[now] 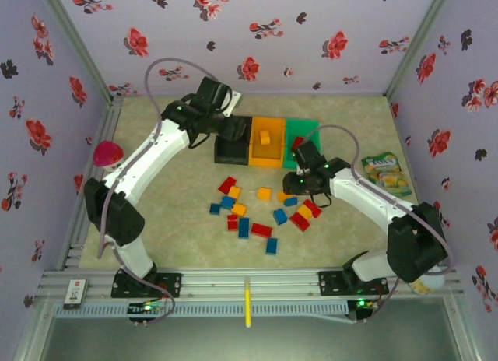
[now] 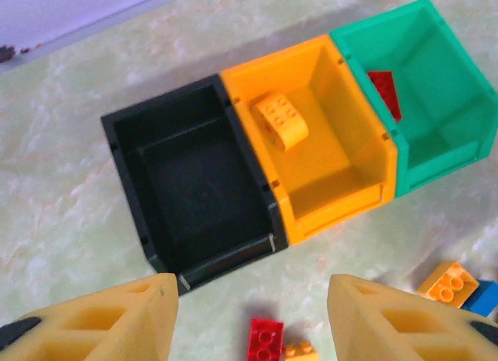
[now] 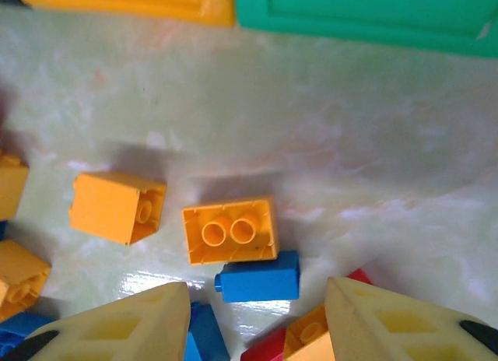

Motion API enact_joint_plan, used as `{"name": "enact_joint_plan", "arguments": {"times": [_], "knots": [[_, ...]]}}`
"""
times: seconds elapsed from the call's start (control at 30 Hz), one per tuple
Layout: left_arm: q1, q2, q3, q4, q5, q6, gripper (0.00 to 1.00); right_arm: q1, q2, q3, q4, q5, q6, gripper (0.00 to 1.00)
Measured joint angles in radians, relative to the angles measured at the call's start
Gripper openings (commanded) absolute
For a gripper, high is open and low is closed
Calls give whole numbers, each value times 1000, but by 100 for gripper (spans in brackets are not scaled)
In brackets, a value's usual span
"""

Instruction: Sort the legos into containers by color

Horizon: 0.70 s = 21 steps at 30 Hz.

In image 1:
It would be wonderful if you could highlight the green plastic bin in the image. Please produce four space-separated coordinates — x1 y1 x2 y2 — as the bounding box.
282 119 323 170

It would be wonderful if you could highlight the yellow plastic bin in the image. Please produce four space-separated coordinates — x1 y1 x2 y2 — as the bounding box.
248 117 288 169

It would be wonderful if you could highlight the black plastic bin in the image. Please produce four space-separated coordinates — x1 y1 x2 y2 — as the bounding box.
212 115 254 166

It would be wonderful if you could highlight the green yellow snack packet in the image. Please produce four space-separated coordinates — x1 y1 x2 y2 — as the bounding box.
360 151 412 198

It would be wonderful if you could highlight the yellow pen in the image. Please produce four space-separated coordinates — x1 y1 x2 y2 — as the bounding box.
243 277 253 328

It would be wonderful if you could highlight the controller board with green light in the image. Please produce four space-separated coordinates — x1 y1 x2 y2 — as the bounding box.
348 297 381 321
128 300 167 323

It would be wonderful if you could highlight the white yellow round object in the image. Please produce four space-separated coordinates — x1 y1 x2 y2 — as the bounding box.
408 265 447 296

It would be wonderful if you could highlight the white card box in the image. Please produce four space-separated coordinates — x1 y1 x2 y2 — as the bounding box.
63 279 90 310

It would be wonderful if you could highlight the lavender right arm cable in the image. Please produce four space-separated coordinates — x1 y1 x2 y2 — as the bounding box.
303 124 454 276

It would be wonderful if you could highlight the lavender arm cable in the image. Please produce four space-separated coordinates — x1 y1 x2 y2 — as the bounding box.
303 124 454 276
96 57 219 259

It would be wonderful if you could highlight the lavender left arm cable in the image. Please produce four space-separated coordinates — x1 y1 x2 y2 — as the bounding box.
96 57 219 259

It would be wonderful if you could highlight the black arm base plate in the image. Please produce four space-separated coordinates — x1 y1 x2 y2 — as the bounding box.
111 270 183 299
317 270 390 298

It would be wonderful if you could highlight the aluminium frame rail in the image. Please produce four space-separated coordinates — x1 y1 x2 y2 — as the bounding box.
38 269 466 300

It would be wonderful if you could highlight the aluminium corner post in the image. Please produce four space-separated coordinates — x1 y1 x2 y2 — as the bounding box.
383 0 456 101
37 0 117 101

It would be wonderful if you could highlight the aluminium side rail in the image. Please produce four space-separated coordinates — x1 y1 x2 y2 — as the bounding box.
58 96 125 271

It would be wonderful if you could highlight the grey slotted cable duct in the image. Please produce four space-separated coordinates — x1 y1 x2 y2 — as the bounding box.
52 300 349 319

